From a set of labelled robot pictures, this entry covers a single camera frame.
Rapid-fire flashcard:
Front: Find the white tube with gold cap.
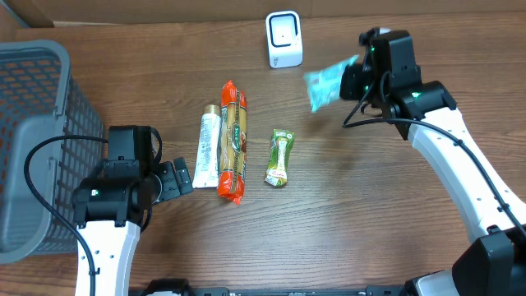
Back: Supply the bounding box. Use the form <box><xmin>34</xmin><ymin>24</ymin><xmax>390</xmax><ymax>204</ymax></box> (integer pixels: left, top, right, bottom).
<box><xmin>192</xmin><ymin>104</ymin><xmax>222</xmax><ymax>188</ymax></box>

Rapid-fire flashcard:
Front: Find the teal tissue packet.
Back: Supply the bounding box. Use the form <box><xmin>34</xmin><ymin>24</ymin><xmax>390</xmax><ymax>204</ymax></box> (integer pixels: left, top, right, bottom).
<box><xmin>303</xmin><ymin>54</ymin><xmax>359</xmax><ymax>113</ymax></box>

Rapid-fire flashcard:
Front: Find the orange biscuit roll pack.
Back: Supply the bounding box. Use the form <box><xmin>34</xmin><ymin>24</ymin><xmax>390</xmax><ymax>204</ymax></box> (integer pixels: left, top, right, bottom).
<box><xmin>217</xmin><ymin>81</ymin><xmax>247</xmax><ymax>205</ymax></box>

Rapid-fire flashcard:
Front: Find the green snack bar wrapper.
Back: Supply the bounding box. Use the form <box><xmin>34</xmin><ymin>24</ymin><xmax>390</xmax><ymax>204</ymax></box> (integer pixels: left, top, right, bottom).
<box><xmin>265</xmin><ymin>129</ymin><xmax>295</xmax><ymax>187</ymax></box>

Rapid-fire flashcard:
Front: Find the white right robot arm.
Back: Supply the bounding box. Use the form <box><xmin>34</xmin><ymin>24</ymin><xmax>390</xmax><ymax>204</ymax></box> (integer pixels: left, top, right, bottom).
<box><xmin>339</xmin><ymin>27</ymin><xmax>525</xmax><ymax>296</ymax></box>

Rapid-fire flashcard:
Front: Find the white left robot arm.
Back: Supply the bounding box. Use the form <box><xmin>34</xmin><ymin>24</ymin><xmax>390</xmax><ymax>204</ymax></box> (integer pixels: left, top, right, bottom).
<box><xmin>72</xmin><ymin>126</ymin><xmax>193</xmax><ymax>295</ymax></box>

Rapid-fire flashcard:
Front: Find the white barcode scanner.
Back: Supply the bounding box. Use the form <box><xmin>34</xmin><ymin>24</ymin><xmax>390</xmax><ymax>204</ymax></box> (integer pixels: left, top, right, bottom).
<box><xmin>265</xmin><ymin>11</ymin><xmax>303</xmax><ymax>69</ymax></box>

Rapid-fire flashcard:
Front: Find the grey plastic mesh basket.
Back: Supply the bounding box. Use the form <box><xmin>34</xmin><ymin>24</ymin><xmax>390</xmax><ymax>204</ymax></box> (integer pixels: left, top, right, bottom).
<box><xmin>1</xmin><ymin>39</ymin><xmax>105</xmax><ymax>264</ymax></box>

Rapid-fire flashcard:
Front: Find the brown cardboard back panel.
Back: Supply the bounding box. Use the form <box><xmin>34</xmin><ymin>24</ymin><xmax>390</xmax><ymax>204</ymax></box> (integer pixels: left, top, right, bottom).
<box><xmin>5</xmin><ymin>0</ymin><xmax>525</xmax><ymax>27</ymax></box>

